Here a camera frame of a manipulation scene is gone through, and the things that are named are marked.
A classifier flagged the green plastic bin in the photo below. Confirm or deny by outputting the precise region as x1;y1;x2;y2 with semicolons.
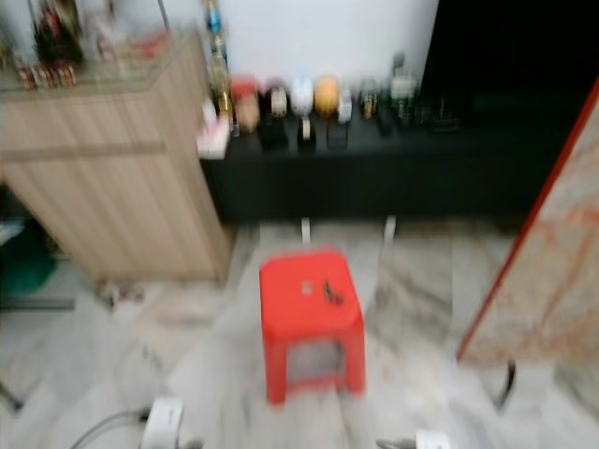
0;220;57;296

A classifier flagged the light wood cabinet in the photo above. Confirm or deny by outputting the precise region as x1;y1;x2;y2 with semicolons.
0;33;233;282

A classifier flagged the black teapot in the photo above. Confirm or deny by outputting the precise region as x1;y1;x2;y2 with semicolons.
36;5;88;65

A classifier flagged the white figurine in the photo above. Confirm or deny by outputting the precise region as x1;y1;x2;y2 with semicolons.
92;7;135;59

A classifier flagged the pink tissue box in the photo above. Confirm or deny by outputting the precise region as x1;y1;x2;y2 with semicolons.
197;101;232;160

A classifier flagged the red booklet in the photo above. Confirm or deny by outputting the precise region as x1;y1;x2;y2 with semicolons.
136;33;171;59

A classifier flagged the small gold trophy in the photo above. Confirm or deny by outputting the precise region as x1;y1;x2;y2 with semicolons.
209;56;235;137

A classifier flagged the clear jar with red lid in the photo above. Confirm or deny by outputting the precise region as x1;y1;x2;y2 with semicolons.
229;77;263;132

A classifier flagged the black wallet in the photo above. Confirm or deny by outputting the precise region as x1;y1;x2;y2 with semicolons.
257;118;291;151

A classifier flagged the blue and gold trophy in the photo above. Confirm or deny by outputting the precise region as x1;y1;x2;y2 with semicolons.
204;0;227;66

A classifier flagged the black mouse head toy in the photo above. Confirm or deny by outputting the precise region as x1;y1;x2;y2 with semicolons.
260;80;291;121

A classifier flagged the red plastic stool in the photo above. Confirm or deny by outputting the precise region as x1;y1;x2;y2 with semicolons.
258;248;367;406

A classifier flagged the black tape dispenser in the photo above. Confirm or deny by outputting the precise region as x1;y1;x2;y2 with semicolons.
298;120;317;151

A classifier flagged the white round toy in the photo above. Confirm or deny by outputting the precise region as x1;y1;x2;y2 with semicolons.
288;77;315;118

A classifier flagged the dark key bunch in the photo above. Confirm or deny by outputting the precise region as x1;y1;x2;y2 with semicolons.
322;279;346;306

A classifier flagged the small black pouch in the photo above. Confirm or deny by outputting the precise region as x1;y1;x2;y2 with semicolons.
326;122;350;149

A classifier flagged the yellow bear head toy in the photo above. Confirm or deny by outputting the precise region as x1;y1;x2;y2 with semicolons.
314;75;341;118

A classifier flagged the small panda toy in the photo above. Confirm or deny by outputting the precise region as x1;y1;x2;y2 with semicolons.
337;92;355;123

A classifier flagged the black low console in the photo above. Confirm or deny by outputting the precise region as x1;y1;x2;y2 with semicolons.
199;108;572;246

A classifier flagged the grey figure toy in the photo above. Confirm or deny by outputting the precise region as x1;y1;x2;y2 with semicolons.
358;84;380;121

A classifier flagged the green white phone base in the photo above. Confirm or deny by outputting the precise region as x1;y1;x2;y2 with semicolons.
387;78;420;102

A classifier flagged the black television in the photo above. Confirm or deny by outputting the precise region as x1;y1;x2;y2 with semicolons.
421;0;599;118

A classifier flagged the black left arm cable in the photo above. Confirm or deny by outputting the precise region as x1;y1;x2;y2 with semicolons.
70;408;151;449

